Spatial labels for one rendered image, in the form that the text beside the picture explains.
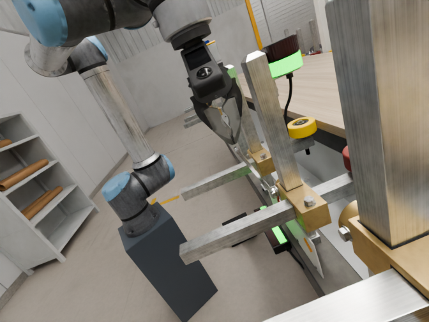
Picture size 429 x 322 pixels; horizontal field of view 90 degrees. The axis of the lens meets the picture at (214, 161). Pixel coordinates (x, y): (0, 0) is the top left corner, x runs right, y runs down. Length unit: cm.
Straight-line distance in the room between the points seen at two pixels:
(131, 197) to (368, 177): 97
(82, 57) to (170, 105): 733
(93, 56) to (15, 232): 221
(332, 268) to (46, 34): 67
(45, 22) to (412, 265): 51
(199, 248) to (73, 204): 325
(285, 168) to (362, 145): 27
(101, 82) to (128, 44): 748
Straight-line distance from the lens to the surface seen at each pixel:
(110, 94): 102
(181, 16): 39
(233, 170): 65
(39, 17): 46
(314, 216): 43
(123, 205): 107
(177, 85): 818
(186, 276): 131
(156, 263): 118
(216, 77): 32
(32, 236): 285
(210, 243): 45
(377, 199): 21
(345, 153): 49
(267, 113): 40
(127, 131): 103
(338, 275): 54
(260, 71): 39
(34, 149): 348
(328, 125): 65
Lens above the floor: 115
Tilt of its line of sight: 23 degrees down
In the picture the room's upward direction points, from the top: 25 degrees counter-clockwise
